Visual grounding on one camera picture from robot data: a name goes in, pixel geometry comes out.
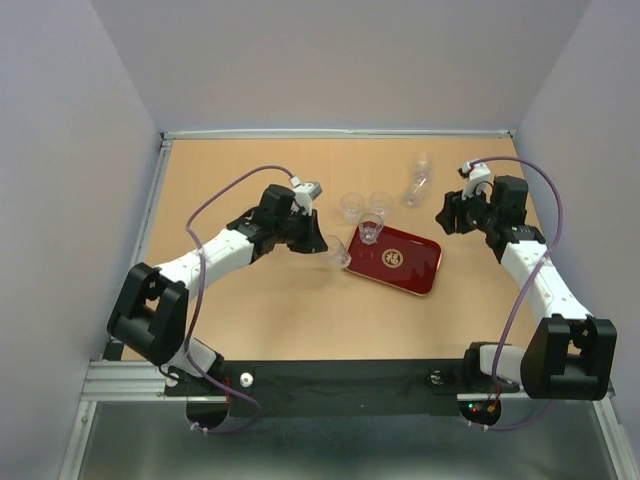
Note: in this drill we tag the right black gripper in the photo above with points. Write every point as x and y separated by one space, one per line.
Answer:
454 205

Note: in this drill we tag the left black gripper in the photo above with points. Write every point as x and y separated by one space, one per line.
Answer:
312 241

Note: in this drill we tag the clear glass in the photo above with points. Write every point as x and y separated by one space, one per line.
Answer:
422 166
352 206
336 254
417 189
369 228
381 204

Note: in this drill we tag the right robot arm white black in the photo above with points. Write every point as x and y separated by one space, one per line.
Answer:
571 352

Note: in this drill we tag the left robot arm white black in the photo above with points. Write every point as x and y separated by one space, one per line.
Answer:
150 313

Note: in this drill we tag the red lacquer tray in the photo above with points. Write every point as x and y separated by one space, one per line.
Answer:
398 259

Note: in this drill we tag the clear glass lying tipped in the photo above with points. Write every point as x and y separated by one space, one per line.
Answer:
417 189

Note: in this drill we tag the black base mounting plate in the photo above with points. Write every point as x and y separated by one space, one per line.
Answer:
342 388

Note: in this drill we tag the circuit board with leds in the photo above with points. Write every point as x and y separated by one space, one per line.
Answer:
485 412

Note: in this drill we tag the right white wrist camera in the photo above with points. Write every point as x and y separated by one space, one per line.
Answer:
477 176

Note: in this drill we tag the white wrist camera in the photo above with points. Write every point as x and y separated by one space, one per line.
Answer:
304 194
477 176

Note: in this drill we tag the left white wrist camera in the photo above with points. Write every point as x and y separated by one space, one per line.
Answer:
304 194

